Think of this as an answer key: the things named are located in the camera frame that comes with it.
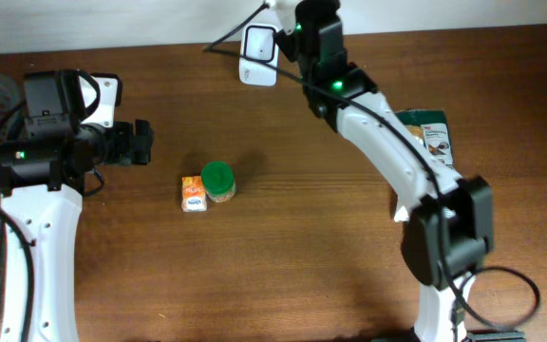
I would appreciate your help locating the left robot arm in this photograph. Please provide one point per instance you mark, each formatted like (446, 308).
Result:
(67, 133)

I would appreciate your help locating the orange tissue packet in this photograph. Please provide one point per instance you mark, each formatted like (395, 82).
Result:
(194, 198)

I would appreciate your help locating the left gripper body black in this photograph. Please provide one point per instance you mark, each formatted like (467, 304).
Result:
(119, 142)

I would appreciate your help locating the white barcode scanner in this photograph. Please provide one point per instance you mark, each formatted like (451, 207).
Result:
(259, 53)

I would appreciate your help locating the white tube tan cap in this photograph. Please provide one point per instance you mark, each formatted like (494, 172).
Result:
(401, 214)

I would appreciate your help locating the green-lid jar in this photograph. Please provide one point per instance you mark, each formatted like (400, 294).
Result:
(219, 181)

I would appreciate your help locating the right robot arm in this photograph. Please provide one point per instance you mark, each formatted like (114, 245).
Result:
(449, 230)

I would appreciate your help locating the green 3M gloves package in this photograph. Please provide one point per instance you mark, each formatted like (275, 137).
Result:
(430, 128)

